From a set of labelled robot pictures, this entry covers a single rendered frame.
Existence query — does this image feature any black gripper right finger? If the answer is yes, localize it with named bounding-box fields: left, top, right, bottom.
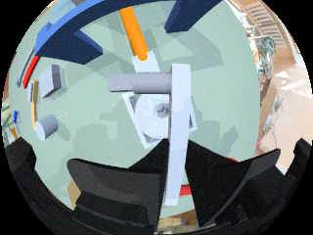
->
left=184, top=138, right=282, bottom=227

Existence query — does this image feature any pale blue cylinder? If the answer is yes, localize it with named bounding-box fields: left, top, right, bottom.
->
left=35, top=115, right=59, bottom=141

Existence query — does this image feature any red flat bar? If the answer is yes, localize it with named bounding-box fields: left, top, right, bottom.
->
left=22, top=55, right=42, bottom=90

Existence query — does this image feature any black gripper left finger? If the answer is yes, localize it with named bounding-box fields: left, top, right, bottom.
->
left=67, top=138, right=169, bottom=232

